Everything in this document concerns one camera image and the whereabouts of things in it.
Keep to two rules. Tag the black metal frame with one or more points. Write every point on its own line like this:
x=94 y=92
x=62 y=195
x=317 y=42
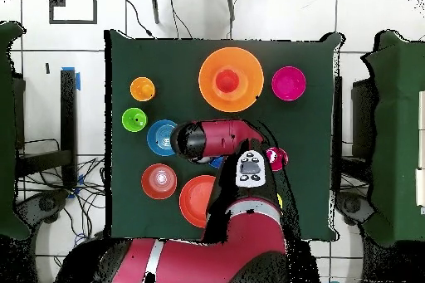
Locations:
x=68 y=113
x=338 y=97

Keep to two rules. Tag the light blue bowl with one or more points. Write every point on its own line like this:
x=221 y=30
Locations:
x=159 y=138

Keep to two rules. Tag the neighbouring green cloth table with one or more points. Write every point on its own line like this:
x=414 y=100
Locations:
x=398 y=130
x=6 y=130

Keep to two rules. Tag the camera tripod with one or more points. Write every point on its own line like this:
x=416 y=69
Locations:
x=154 y=7

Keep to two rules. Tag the pink-red cup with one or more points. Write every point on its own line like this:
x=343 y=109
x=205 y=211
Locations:
x=279 y=160

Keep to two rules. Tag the dark blue bowl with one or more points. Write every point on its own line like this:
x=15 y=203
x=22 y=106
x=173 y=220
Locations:
x=216 y=162

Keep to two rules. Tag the large red-orange bowl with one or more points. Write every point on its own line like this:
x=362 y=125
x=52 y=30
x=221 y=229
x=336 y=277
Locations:
x=196 y=200

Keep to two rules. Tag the blue tape piece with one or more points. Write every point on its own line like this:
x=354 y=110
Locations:
x=78 y=82

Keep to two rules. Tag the black square frame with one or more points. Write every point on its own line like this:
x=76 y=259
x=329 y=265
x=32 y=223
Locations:
x=73 y=22

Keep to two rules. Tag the green cup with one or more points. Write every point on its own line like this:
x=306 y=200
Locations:
x=134 y=119

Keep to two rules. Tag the red-orange cup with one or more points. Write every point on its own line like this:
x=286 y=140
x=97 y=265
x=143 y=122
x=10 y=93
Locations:
x=227 y=81

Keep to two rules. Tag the large orange bowl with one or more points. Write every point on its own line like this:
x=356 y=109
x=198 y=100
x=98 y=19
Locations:
x=245 y=90

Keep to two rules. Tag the small red-orange bowl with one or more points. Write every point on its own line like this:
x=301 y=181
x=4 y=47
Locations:
x=159 y=181

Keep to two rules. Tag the white panel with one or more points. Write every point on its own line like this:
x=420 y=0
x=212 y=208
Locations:
x=421 y=186

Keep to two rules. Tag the pink-red bowl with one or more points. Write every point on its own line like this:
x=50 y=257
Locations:
x=289 y=83

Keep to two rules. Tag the dark green tablecloth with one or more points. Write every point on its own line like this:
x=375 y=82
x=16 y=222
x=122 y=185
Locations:
x=305 y=123

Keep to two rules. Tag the orange cup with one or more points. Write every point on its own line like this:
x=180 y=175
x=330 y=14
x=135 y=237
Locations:
x=142 y=89

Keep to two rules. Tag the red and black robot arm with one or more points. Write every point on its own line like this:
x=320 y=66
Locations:
x=252 y=230

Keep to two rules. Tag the dark grey pedestal base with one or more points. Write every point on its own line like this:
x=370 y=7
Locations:
x=46 y=203
x=352 y=205

